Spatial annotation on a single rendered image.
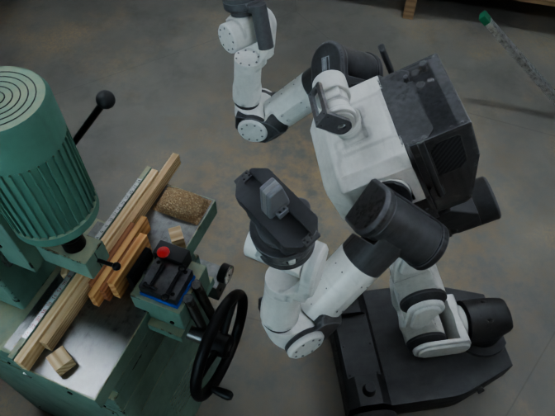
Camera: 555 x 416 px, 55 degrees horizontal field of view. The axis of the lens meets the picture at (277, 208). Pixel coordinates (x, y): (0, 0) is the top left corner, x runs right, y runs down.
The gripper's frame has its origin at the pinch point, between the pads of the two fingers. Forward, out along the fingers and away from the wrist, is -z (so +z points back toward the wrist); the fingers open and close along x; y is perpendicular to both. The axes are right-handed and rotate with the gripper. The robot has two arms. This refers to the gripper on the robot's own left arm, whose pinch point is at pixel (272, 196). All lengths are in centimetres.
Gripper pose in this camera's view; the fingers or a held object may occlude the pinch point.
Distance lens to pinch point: 61.8
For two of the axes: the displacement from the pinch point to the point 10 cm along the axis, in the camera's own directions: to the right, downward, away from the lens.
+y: 7.4, -6.5, 1.7
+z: 0.9, 3.5, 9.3
